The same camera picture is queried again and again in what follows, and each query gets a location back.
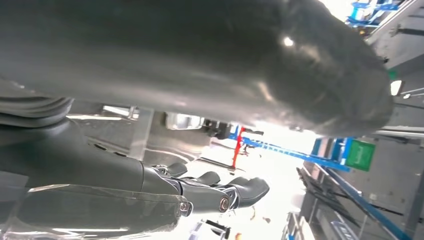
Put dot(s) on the blue metal shelf rack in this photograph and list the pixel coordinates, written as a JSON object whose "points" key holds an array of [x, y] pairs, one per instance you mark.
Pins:
{"points": [[291, 154]]}

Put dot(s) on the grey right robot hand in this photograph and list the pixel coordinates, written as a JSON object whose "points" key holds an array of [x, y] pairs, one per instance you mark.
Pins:
{"points": [[198, 59]]}

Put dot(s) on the red post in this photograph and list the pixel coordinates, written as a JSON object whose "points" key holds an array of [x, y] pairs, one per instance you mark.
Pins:
{"points": [[237, 149]]}

